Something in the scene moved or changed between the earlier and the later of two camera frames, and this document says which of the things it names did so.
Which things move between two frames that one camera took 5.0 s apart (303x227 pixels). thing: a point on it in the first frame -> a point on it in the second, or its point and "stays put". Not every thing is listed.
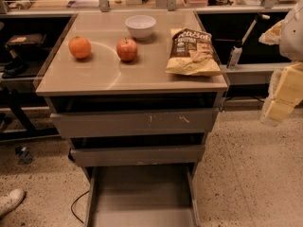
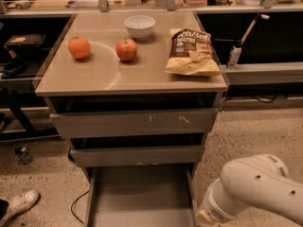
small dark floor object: (25, 155) stays put
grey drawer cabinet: (136, 94) stays put
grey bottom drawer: (142, 195) stays put
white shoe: (10, 200) -> (20, 203)
